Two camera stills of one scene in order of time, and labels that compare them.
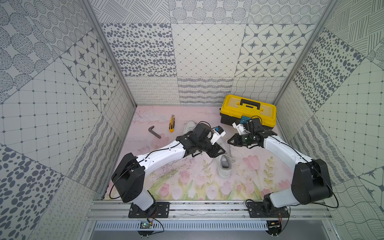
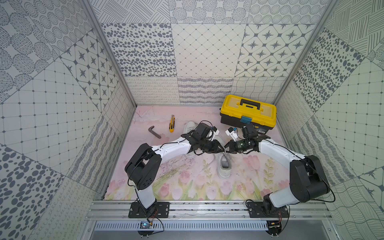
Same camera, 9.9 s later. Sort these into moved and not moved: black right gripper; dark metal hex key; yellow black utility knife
Moved: black right gripper
Not moved: dark metal hex key; yellow black utility knife
